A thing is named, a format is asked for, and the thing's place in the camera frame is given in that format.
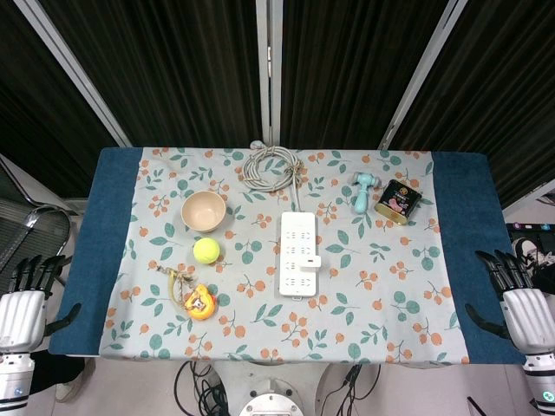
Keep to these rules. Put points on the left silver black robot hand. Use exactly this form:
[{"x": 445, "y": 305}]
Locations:
[{"x": 21, "y": 316}]

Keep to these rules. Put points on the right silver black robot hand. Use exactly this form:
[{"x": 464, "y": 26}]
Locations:
[{"x": 531, "y": 318}]

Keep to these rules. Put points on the white plug adapter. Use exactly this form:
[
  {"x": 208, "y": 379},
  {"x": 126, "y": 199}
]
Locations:
[{"x": 311, "y": 262}]

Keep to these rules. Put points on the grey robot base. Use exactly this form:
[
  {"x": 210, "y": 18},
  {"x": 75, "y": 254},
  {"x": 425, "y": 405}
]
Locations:
[{"x": 271, "y": 401}]

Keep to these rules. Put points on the white power strip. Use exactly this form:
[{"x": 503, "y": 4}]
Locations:
[{"x": 291, "y": 225}]

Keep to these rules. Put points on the black and white sneaker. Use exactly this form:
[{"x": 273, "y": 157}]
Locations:
[{"x": 526, "y": 249}]

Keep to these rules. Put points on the white sneaker with dark sole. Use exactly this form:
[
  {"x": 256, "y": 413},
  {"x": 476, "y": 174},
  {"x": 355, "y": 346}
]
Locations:
[{"x": 71, "y": 385}]

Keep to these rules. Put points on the black mesh office chair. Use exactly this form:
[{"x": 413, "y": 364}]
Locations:
[{"x": 26, "y": 229}]

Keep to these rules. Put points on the black lit electronic device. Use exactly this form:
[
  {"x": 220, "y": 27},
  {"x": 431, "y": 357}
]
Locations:
[{"x": 529, "y": 226}]

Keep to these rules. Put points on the blue table cloth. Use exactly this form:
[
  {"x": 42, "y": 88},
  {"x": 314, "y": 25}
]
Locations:
[{"x": 99, "y": 242}]

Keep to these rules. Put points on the black tin can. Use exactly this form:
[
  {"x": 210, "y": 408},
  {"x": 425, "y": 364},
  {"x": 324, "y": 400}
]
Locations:
[{"x": 399, "y": 201}]

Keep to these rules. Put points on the black curtain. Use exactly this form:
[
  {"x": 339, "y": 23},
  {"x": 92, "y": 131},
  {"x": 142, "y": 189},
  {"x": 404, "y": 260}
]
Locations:
[
  {"x": 347, "y": 69},
  {"x": 173, "y": 69},
  {"x": 34, "y": 130},
  {"x": 498, "y": 108}
]

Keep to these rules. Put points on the yellow tennis ball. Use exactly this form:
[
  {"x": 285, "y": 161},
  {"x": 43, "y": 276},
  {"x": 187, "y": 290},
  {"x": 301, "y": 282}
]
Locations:
[{"x": 206, "y": 251}]

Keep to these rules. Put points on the teal toy hammer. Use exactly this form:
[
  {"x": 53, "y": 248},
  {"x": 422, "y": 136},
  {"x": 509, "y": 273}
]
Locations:
[{"x": 361, "y": 197}]

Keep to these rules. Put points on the beige bowl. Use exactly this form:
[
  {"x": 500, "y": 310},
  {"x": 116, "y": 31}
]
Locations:
[{"x": 203, "y": 212}]

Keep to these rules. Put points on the floral tablecloth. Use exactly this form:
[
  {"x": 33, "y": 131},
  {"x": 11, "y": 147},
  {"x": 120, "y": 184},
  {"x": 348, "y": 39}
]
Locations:
[{"x": 277, "y": 329}]

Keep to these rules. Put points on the white metal frame post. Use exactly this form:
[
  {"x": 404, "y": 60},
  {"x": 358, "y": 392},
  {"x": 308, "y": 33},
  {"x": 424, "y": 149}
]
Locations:
[
  {"x": 73, "y": 73},
  {"x": 268, "y": 65},
  {"x": 422, "y": 73}
]

